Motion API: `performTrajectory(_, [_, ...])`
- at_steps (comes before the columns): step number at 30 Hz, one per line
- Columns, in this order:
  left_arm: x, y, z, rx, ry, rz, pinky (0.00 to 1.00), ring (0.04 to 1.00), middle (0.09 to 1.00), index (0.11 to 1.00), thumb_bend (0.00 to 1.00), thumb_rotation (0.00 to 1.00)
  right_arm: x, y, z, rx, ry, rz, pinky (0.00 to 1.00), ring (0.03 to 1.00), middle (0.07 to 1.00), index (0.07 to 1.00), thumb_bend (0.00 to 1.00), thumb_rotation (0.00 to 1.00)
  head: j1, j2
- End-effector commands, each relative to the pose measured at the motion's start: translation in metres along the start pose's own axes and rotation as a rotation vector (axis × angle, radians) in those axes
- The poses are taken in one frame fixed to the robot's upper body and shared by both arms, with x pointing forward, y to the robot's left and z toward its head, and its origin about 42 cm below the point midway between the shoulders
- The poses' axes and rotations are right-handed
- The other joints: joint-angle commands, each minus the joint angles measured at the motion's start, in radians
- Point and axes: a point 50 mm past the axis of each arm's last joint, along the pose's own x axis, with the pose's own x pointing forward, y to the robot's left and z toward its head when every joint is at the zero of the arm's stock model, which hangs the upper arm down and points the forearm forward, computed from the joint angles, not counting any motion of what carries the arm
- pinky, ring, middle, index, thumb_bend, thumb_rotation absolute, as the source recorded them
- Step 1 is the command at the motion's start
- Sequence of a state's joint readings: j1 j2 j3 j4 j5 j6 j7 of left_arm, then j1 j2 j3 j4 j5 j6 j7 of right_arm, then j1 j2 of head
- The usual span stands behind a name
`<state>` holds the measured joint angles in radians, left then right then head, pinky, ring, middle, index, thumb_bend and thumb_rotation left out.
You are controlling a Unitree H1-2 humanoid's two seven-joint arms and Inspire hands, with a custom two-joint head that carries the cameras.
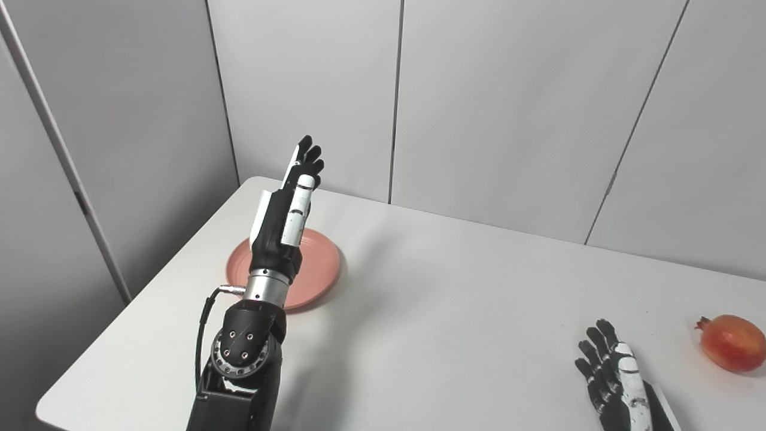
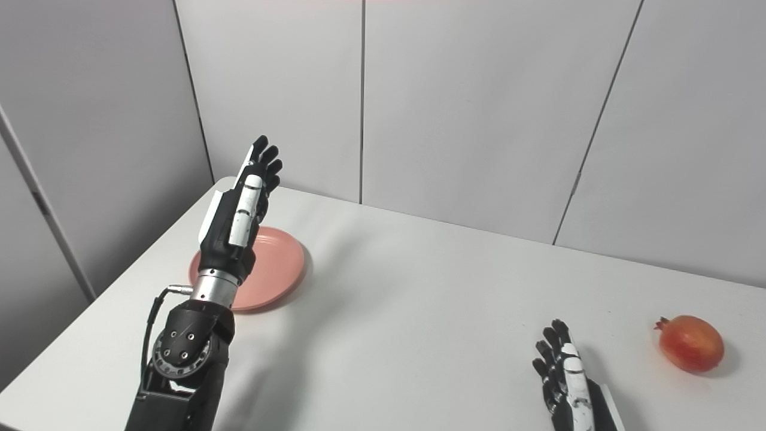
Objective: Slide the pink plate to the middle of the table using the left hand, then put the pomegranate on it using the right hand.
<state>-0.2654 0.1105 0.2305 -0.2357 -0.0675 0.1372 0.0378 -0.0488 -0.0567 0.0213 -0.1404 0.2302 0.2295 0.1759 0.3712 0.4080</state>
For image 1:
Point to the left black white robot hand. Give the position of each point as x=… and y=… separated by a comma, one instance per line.
x=272, y=239

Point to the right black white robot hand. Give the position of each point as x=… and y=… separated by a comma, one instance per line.
x=622, y=389

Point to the pink round plate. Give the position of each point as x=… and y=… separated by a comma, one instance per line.
x=317, y=269

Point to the red yellow pomegranate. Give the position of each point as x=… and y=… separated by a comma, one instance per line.
x=733, y=344

